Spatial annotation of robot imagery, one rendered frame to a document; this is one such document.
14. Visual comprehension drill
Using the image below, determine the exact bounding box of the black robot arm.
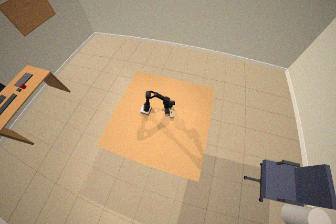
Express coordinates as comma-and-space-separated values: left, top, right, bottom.
143, 91, 175, 112

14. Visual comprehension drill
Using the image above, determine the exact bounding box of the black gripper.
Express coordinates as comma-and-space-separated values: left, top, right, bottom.
164, 105, 170, 114

